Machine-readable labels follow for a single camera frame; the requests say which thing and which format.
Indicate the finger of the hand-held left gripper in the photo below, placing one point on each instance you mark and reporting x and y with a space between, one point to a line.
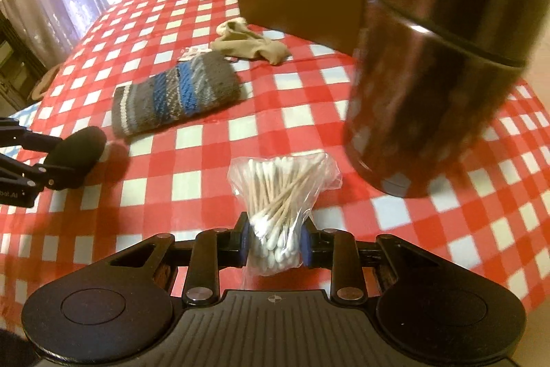
25 173
25 139

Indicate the grey blue striped knit sock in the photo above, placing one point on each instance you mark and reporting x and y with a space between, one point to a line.
180 92

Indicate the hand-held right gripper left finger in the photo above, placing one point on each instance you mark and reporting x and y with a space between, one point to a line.
243 241

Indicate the black sock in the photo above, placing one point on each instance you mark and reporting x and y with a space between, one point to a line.
75 156

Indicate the red checked tablecloth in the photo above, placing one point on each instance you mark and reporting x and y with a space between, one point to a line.
300 126

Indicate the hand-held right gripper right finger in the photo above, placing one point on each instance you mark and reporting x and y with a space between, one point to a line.
306 246

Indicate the bag of cotton swabs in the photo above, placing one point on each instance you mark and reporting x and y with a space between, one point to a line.
275 195

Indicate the brown metal canister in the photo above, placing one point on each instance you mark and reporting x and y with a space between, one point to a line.
429 70

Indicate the beige stocking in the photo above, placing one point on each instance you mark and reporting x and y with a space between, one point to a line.
253 46

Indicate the printed paper label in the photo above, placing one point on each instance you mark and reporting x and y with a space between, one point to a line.
193 53

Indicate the dark wooden furniture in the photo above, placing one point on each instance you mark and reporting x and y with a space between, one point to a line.
13 61

